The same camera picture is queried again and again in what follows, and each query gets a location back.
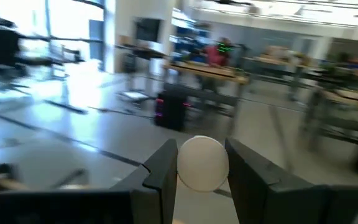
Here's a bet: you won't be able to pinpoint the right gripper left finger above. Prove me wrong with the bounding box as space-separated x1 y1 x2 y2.
110 139 178 224

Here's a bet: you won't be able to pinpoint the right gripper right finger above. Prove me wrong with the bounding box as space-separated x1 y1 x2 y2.
225 138 333 224

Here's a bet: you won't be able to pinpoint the clear bottle green label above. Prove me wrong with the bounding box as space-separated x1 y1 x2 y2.
177 135 230 193

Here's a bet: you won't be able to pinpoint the black computer tower pink lights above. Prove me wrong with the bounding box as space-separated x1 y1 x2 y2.
154 83 188 131

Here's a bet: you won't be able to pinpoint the wooden background table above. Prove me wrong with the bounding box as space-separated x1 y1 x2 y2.
162 60 250 125

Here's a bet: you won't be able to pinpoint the person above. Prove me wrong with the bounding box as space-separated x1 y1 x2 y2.
205 37 232 68

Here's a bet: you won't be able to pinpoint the black monitor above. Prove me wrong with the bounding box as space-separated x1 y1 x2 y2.
134 17 163 44

